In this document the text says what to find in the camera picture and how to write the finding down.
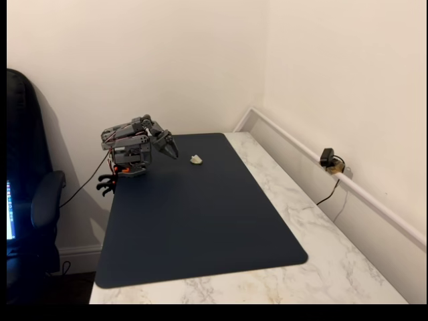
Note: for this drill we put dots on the black office chair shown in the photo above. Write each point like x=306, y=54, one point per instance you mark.
x=26, y=133

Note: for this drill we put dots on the white skirting board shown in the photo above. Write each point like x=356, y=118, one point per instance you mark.
x=80, y=255

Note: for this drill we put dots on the black table clamp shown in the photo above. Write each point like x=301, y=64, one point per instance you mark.
x=105, y=190
x=107, y=178

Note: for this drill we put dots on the small white cube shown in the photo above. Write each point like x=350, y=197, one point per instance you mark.
x=196, y=160

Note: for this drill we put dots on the grey SO-100 robot arm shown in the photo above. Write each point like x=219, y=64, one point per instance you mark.
x=128, y=140

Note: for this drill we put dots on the lit laptop screen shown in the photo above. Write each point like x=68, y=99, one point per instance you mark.
x=10, y=210

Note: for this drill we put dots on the yellowish webcam tape mount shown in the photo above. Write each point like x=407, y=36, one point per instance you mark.
x=335, y=168

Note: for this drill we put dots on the white desk back rail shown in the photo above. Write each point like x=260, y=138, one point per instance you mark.
x=368, y=198

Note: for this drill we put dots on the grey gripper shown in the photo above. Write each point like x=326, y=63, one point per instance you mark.
x=165, y=141

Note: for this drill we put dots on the black webcam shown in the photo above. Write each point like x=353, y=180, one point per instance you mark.
x=326, y=156

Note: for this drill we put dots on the dark blue desk mat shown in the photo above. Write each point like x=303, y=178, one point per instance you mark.
x=200, y=217

